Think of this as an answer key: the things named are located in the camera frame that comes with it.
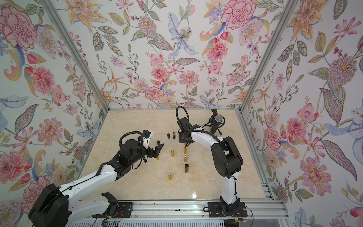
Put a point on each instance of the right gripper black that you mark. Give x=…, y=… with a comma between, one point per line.
x=180, y=139

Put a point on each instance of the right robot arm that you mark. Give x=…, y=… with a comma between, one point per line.
x=226, y=156

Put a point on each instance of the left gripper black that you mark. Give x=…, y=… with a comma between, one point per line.
x=151, y=154

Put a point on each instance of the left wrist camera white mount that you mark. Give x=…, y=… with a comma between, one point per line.
x=147, y=135

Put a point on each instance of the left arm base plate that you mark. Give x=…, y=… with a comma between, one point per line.
x=119, y=210

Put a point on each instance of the aluminium front rail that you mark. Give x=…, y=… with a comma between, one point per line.
x=193, y=209

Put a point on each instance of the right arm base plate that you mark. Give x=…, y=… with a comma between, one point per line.
x=221, y=210

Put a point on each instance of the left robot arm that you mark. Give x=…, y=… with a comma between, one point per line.
x=58, y=206

